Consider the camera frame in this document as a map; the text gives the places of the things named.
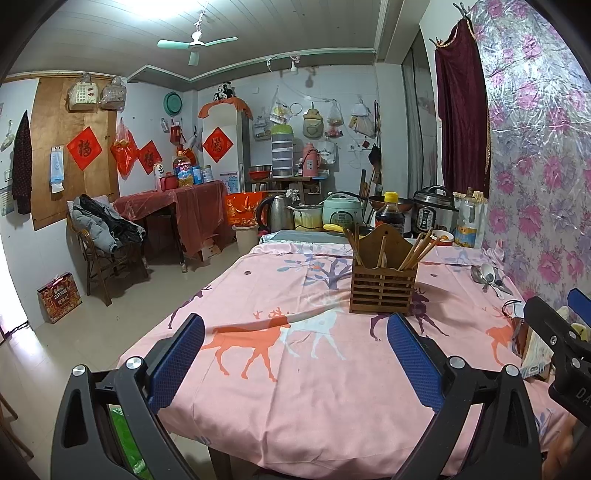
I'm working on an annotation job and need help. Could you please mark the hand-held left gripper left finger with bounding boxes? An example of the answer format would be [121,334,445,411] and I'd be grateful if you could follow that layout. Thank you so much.
[50,313,206,480]

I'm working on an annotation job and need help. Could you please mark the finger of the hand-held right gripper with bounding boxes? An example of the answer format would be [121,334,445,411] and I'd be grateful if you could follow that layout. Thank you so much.
[567,288,591,315]
[524,295,591,370]

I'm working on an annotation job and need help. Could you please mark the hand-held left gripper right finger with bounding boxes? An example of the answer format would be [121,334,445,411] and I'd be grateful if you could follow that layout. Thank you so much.
[387,311,542,480]

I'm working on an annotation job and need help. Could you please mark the wooden chopstick holder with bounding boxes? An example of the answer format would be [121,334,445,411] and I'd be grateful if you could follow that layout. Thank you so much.
[349,224,419,316]

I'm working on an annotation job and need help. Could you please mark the group of wooden chopsticks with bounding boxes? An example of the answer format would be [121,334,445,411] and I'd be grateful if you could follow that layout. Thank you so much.
[342,225,441,272]

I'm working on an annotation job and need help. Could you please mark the striped paper packet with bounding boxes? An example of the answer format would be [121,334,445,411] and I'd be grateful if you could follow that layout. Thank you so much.
[521,355,555,380]

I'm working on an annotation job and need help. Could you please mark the white ceramic spoon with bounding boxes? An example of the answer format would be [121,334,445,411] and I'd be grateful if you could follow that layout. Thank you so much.
[480,264,506,298]

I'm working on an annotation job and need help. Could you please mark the large metal spoon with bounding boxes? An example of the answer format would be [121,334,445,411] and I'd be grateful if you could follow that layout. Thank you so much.
[471,266,514,296]

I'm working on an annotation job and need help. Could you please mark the wooden chair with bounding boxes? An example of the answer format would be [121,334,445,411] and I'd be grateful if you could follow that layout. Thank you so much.
[67,203,151,308]

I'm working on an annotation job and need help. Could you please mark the cardboard box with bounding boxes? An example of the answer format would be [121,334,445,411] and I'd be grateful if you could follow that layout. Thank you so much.
[198,235,221,263]

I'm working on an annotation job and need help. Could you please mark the pink deer print tablecloth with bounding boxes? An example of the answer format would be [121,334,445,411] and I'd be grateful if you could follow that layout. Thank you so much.
[117,240,583,480]

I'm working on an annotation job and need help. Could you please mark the clear oil bottle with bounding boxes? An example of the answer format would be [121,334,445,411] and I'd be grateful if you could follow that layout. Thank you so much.
[454,187,488,249]

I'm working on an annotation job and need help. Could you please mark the red gift box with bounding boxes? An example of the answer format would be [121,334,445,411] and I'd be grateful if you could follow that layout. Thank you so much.
[37,272,83,324]

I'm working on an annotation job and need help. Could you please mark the white bucket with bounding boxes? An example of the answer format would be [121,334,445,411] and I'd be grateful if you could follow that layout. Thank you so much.
[233,224,259,254]

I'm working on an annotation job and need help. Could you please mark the black jacket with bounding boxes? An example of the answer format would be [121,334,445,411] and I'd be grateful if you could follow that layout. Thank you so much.
[81,194,147,247]

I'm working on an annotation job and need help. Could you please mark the red-covered side table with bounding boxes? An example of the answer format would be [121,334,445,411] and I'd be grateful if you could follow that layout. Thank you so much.
[113,181,229,273]

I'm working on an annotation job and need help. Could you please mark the floral plastic sheet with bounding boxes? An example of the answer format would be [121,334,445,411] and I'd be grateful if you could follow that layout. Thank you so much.
[471,0,591,324]

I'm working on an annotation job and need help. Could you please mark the soy sauce bottle yellow cap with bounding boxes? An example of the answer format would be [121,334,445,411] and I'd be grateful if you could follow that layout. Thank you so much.
[375,191,406,232]

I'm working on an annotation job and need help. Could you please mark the silver pressure cooker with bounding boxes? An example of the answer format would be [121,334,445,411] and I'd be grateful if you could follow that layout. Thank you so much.
[412,185,459,236]

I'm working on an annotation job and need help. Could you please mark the grey jacket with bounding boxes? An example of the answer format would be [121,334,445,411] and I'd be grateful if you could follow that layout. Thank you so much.
[71,194,118,252]

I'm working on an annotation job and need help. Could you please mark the red gift bag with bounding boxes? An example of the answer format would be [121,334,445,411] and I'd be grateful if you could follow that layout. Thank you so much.
[225,193,269,227]

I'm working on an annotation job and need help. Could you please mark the green rice cooker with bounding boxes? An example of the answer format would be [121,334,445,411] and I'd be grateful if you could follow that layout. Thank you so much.
[322,193,365,227]

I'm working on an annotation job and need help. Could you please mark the grey blue cloth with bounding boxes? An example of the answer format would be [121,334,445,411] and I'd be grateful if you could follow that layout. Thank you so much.
[259,229,356,245]

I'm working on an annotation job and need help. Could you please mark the steel electric kettle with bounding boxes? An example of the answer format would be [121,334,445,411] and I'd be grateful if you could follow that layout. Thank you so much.
[256,194,296,232]

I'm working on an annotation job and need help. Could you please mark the metal pot with lid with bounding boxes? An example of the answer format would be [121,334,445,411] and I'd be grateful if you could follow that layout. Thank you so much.
[286,203,324,232]

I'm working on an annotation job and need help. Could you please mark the yellow cooking oil jug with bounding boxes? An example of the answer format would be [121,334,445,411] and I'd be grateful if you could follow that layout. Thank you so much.
[173,150,195,188]

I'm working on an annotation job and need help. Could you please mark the red diamond paper decoration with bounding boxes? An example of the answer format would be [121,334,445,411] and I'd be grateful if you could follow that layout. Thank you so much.
[137,141,163,175]
[66,128,103,171]
[202,128,235,163]

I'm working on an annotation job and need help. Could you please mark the wooden shelf table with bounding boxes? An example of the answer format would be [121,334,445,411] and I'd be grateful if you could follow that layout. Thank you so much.
[252,174,331,199]

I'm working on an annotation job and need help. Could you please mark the red plastic bag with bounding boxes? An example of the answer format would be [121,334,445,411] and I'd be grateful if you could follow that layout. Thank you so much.
[110,117,140,176]

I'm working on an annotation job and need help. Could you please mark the white blue hanging packet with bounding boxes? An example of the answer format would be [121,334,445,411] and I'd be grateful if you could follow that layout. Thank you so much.
[49,145,65,193]

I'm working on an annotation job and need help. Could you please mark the pink thermos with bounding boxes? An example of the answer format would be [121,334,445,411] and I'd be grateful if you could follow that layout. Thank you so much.
[301,143,322,176]

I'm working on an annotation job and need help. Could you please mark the tiered green lid container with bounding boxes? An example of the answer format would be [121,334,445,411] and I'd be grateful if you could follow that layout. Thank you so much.
[271,124,295,178]

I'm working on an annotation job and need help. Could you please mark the white refrigerator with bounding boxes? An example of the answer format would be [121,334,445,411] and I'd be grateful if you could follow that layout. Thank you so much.
[201,108,252,195]

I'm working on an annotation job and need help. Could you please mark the white hanging cloth bag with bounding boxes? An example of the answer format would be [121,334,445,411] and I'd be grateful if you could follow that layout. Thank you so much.
[348,100,376,137]

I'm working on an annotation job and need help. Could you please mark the dark hanging garment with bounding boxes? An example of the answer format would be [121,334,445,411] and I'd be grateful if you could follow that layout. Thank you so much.
[11,111,33,215]

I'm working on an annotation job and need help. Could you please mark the clear bag red contents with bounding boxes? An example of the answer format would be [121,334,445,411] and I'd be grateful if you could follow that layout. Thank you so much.
[326,100,345,138]

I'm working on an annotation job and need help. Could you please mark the orange cloth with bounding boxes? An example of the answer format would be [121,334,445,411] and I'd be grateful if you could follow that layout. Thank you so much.
[198,97,252,118]

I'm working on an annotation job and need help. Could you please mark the beige hanging bag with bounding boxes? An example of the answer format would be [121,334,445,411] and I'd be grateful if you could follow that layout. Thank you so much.
[302,102,323,139]

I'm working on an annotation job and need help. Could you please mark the white plastic bag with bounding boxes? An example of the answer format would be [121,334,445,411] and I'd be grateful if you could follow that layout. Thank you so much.
[269,88,293,126]

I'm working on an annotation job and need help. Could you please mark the clear plastic handbag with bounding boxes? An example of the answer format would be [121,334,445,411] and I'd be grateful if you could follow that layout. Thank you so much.
[100,76,127,110]

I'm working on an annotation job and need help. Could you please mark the wooden board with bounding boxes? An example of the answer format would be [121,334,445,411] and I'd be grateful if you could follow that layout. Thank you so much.
[28,76,120,232]

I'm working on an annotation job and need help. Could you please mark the white handbag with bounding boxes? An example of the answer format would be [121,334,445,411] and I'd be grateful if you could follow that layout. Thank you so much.
[68,74,99,112]

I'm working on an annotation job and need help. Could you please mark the green ceiling fan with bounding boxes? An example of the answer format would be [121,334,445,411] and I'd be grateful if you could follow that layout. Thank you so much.
[157,14,238,65]

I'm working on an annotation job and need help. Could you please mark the wooden stool frame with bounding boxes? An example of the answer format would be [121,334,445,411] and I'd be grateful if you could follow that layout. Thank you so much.
[0,392,35,462]

